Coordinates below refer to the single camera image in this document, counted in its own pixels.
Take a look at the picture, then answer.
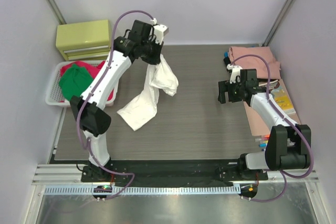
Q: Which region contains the white printed t shirt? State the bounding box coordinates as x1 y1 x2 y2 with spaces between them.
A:
117 55 179 131

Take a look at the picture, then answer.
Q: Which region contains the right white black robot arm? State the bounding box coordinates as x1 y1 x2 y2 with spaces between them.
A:
218 66 314 179

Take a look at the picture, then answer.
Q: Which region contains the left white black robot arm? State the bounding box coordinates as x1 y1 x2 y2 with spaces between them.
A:
70 18 169 182

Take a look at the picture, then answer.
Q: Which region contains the pink folded t shirt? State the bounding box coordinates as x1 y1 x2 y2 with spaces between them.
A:
228 46 281 80

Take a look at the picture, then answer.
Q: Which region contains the black folded t shirt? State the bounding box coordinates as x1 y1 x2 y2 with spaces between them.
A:
223 51 232 73

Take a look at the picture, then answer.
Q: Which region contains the yellow picture book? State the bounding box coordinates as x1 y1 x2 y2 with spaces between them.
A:
269 79 296 115

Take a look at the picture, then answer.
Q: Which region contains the brown cardboard sheet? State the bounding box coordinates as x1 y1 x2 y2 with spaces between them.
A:
240 78 305 137

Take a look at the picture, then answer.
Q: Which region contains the yellow-green drawer box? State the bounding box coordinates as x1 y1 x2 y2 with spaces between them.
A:
56 19 112 61

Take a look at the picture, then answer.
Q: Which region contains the red t shirt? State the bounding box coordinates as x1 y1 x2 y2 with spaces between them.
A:
59 60 116 103

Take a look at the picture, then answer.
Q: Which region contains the green t shirt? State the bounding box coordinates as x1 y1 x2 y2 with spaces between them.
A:
58 63 93 101

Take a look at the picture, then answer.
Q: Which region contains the white plastic basket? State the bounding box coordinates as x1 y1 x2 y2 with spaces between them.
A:
45 60 104 108

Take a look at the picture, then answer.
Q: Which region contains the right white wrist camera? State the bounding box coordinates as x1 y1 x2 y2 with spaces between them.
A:
227 64 242 84

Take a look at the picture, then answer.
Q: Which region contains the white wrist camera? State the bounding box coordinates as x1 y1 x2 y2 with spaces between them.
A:
150 18 169 45
227 64 242 84

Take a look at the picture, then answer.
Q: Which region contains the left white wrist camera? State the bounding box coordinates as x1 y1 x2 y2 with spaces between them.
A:
150 18 169 45

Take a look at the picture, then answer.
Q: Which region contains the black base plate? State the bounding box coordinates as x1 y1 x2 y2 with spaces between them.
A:
80 158 271 186

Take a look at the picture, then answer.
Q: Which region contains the white slotted cable duct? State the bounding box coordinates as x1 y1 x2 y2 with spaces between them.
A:
44 184 240 196

